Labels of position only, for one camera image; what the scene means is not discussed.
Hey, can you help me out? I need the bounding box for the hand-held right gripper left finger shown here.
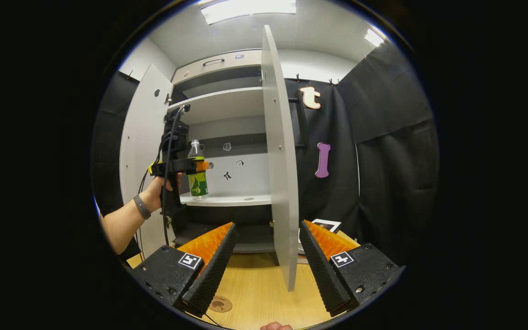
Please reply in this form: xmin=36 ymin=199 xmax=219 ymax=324
xmin=131 ymin=222 xmax=238 ymax=318

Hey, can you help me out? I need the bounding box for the white-bordered book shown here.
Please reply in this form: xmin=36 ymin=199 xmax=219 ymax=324
xmin=312 ymin=219 xmax=341 ymax=233

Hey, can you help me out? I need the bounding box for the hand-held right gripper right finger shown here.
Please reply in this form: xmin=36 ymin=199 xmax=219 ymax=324
xmin=299 ymin=220 xmax=406 ymax=318

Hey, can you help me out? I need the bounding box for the black backdrop cloth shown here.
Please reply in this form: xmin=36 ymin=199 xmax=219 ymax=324
xmin=91 ymin=40 xmax=440 ymax=271

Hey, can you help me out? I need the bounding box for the grey cabinet door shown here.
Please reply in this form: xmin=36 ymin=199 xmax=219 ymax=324
xmin=119 ymin=63 xmax=176 ymax=259
xmin=261 ymin=25 xmax=300 ymax=292

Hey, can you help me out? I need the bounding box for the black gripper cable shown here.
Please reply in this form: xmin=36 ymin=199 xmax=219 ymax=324
xmin=137 ymin=105 xmax=187 ymax=262

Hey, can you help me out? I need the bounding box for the green label drink bottle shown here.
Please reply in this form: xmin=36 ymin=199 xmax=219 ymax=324
xmin=187 ymin=139 xmax=209 ymax=201

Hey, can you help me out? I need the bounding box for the small ceiling light panel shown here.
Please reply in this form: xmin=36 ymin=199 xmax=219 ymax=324
xmin=365 ymin=27 xmax=386 ymax=47

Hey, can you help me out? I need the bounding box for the grey cabinet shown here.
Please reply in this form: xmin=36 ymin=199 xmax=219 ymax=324
xmin=167 ymin=49 xmax=276 ymax=266

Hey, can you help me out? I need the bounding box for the long ceiling light panel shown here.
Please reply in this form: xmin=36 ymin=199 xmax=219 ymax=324
xmin=200 ymin=0 xmax=297 ymax=26

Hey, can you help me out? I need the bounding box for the grey wristband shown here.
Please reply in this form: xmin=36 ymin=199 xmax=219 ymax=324
xmin=133 ymin=194 xmax=152 ymax=220

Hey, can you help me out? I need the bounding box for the round wooden coaster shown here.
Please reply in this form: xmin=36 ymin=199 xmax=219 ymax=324
xmin=208 ymin=296 xmax=233 ymax=313

